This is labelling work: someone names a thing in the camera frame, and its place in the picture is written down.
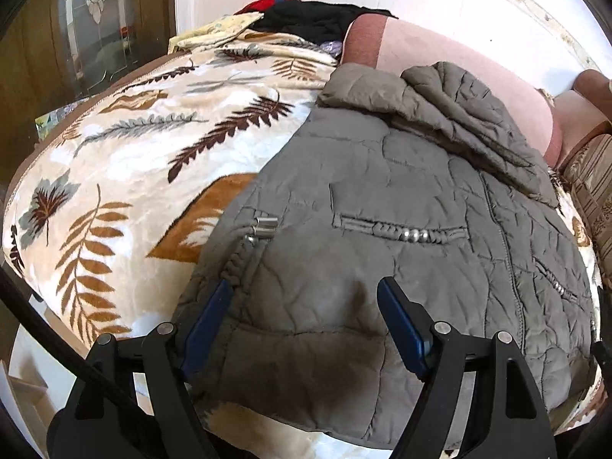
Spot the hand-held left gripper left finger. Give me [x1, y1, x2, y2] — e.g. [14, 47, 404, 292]
[45, 277, 235, 459]

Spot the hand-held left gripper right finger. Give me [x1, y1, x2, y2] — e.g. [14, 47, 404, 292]
[377, 276, 560, 459]

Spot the grey hooded puffer jacket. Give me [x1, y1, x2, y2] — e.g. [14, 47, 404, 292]
[174, 61, 599, 437]

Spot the leaf-print fleece blanket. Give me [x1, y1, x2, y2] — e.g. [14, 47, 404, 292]
[2, 41, 604, 459]

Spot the striped beige sofa cushion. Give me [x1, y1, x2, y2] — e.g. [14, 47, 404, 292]
[558, 134, 612, 252]

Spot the green printed box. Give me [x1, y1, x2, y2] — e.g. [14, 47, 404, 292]
[35, 109, 65, 142]

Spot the pink and brown cushion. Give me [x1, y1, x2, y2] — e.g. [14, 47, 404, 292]
[552, 69, 612, 166]

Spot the pink quilted bolster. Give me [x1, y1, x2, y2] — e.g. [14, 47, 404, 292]
[339, 14, 564, 169]

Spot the pale yellow cloth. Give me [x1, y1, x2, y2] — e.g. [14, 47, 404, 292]
[168, 12, 265, 52]

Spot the wooden door with glass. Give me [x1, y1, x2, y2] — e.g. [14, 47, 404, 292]
[0, 0, 177, 185]

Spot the black and red clothing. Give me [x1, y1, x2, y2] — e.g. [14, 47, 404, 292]
[233, 0, 399, 45]

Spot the black cable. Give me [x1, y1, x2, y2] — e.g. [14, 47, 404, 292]
[0, 267, 127, 409]

